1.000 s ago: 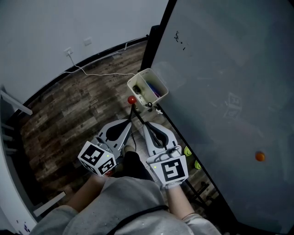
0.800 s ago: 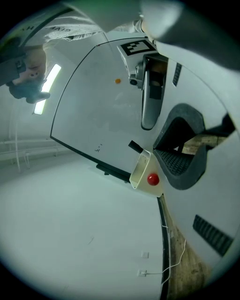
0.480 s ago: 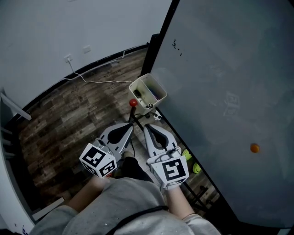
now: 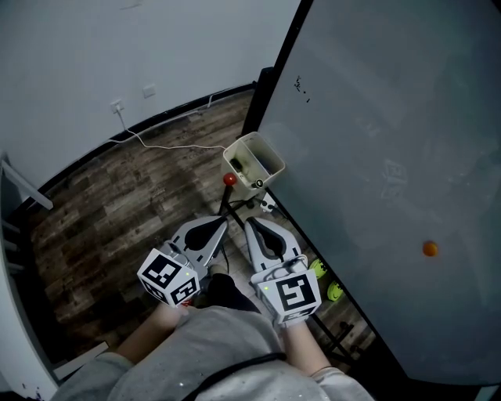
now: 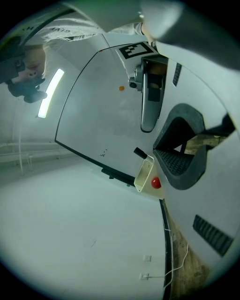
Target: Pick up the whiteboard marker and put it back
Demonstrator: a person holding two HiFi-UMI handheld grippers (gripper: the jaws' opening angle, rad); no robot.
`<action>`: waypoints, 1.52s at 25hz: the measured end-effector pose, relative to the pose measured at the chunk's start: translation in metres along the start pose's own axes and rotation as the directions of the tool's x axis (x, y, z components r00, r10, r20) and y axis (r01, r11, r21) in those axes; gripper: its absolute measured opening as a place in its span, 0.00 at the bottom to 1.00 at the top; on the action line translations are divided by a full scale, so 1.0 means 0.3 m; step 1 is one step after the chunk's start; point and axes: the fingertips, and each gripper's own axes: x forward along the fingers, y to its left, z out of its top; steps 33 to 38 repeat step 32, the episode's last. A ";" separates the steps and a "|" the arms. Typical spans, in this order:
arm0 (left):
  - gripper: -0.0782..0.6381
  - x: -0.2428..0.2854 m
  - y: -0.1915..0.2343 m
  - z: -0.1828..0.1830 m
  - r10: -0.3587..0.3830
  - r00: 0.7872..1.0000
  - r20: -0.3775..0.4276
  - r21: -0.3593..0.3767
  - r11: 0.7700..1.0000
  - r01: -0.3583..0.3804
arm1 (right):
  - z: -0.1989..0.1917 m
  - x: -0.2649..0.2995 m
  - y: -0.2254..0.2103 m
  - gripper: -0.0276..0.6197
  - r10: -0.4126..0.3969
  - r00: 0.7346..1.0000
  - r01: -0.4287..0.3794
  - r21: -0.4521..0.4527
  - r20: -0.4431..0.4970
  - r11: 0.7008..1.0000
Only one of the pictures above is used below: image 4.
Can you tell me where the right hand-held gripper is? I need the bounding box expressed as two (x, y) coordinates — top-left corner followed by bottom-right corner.
(244, 217), (323, 327)

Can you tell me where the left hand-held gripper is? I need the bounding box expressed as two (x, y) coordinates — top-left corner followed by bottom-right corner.
(136, 215), (229, 309)

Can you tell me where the person's left forearm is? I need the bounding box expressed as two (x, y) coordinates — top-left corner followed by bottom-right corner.
(114, 302), (186, 366)

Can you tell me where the person's right forearm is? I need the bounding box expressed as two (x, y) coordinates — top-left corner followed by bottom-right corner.
(279, 316), (334, 379)

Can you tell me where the large whiteboard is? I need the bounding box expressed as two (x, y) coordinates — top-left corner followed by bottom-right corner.
(255, 0), (501, 388)

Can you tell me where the black cylindrical rod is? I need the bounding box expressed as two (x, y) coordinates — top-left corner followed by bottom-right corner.
(216, 66), (377, 366)

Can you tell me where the neon yellow shoe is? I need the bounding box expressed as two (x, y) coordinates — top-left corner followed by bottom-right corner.
(326, 279), (344, 303)
(308, 258), (328, 280)

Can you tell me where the person's black trouser leg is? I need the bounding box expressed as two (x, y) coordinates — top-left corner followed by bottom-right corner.
(204, 272), (261, 315)

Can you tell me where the cream plastic pen holder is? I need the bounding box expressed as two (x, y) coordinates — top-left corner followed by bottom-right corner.
(222, 131), (287, 202)

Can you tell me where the person's grey sweatshirt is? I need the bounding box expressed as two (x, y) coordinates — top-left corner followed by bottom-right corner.
(50, 304), (377, 401)

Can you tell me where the white desk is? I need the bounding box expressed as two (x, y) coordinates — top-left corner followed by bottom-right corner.
(0, 152), (109, 401)

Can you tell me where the thick black chest cable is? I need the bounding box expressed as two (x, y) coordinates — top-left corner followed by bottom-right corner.
(193, 351), (290, 401)

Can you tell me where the white power cable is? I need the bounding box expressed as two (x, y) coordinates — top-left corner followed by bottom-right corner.
(106, 109), (229, 153)

